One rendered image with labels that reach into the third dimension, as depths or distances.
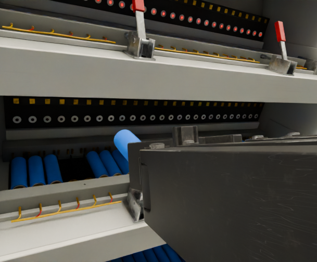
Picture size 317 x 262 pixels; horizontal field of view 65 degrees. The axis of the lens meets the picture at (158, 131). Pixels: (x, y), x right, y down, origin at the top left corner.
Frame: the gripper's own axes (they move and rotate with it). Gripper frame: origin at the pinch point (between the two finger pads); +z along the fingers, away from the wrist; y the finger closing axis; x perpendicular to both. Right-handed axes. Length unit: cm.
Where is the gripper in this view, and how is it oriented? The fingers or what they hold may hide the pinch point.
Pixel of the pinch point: (178, 165)
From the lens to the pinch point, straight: 14.5
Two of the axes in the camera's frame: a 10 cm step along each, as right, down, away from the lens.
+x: 0.7, 10.0, -0.5
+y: -8.7, 0.4, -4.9
